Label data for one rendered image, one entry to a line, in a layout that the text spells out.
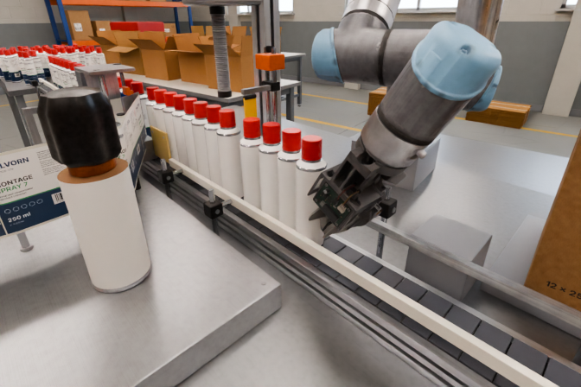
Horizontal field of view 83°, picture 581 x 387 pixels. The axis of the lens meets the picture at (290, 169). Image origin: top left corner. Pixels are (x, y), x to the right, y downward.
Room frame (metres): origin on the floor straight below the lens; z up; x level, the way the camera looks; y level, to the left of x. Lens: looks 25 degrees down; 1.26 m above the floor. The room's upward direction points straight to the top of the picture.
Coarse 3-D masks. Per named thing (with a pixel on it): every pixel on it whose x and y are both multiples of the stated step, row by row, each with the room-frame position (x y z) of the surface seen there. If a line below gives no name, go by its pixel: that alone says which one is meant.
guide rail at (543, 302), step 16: (368, 224) 0.45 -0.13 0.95; (384, 224) 0.44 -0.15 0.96; (400, 240) 0.41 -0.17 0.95; (416, 240) 0.40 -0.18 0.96; (432, 256) 0.37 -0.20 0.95; (448, 256) 0.36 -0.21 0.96; (464, 272) 0.34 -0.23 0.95; (480, 272) 0.33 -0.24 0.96; (496, 288) 0.31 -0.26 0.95; (512, 288) 0.30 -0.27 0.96; (528, 288) 0.30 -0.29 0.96; (544, 304) 0.28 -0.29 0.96; (560, 304) 0.28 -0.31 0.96; (576, 320) 0.26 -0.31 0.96
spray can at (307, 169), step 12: (312, 144) 0.49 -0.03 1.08; (312, 156) 0.49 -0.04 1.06; (300, 168) 0.48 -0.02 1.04; (312, 168) 0.48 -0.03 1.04; (324, 168) 0.49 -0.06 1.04; (300, 180) 0.48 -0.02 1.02; (312, 180) 0.48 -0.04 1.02; (300, 192) 0.48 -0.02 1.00; (300, 204) 0.48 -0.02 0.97; (312, 204) 0.48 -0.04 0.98; (300, 216) 0.48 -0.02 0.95; (300, 228) 0.48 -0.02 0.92; (312, 228) 0.48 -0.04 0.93; (312, 240) 0.48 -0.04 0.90
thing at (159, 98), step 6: (156, 90) 0.90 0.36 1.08; (162, 90) 0.90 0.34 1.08; (156, 96) 0.89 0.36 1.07; (162, 96) 0.89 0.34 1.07; (156, 102) 0.89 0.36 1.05; (162, 102) 0.89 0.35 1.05; (156, 108) 0.88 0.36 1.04; (162, 108) 0.88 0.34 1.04; (156, 114) 0.88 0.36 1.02; (162, 114) 0.88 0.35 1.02; (156, 120) 0.88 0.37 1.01; (162, 120) 0.88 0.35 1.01; (156, 126) 0.89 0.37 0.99; (162, 126) 0.88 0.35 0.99
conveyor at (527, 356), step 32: (256, 224) 0.56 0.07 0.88; (352, 256) 0.46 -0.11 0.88; (352, 288) 0.39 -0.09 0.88; (416, 288) 0.39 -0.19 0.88; (448, 320) 0.33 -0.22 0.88; (480, 320) 0.33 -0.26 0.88; (448, 352) 0.28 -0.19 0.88; (512, 352) 0.28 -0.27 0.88; (512, 384) 0.24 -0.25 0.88; (576, 384) 0.24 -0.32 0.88
